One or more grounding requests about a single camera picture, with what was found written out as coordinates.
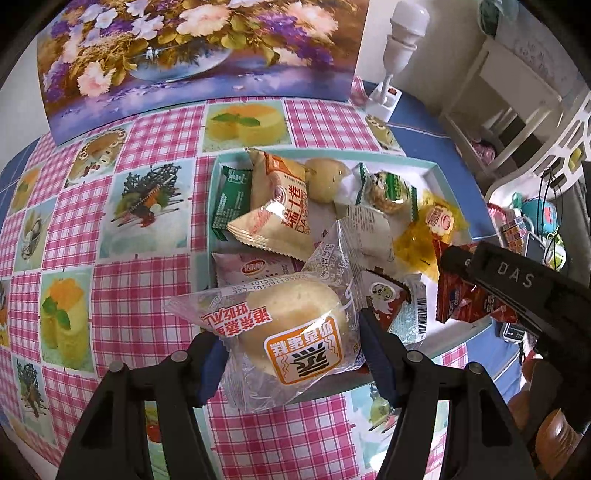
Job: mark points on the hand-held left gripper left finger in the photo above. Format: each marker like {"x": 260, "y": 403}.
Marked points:
{"x": 210, "y": 374}

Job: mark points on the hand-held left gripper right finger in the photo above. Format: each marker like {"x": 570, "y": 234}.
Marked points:
{"x": 378, "y": 360}

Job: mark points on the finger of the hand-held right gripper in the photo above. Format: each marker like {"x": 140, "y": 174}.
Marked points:
{"x": 457, "y": 263}

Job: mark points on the red cake packet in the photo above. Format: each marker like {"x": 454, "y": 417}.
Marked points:
{"x": 455, "y": 302}

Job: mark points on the yellow snack packet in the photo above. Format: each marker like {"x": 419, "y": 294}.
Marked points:
{"x": 431, "y": 221}

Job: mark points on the dark red snack packet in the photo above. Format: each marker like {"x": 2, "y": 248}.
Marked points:
{"x": 390, "y": 300}

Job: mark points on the steamed cake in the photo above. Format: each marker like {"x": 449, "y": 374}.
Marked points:
{"x": 295, "y": 323}

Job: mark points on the white snack packet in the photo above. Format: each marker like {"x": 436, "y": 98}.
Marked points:
{"x": 369, "y": 226}

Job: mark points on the green-edged clear cake packet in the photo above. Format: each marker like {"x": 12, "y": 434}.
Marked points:
{"x": 385, "y": 191}

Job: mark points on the purple pink snack packet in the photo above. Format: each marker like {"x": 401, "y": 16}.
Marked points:
{"x": 251, "y": 270}

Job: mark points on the pale yellow jelly cup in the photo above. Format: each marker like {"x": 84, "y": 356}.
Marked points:
{"x": 323, "y": 180}

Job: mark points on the beige roll cake packet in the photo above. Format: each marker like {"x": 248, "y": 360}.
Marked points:
{"x": 277, "y": 184}
{"x": 277, "y": 228}

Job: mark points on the green snack packet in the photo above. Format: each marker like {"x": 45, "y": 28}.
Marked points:
{"x": 231, "y": 203}

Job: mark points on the person's right hand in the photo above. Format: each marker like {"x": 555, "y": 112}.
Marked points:
{"x": 554, "y": 434}

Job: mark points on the coloured puzzle cube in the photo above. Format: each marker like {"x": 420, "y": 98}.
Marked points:
{"x": 512, "y": 230}

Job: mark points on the teal plush toy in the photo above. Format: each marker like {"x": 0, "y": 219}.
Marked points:
{"x": 538, "y": 210}

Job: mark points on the pink checked tablecloth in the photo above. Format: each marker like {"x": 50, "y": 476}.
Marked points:
{"x": 152, "y": 277}

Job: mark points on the blue lined table cover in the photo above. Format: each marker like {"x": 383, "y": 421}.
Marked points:
{"x": 415, "y": 134}

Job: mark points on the white lattice basket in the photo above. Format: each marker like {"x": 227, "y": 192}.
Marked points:
{"x": 570, "y": 134}

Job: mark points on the white bulb lamp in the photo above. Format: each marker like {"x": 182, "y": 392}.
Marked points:
{"x": 408, "y": 23}

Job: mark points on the flower painting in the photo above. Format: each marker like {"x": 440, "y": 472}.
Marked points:
{"x": 184, "y": 92}

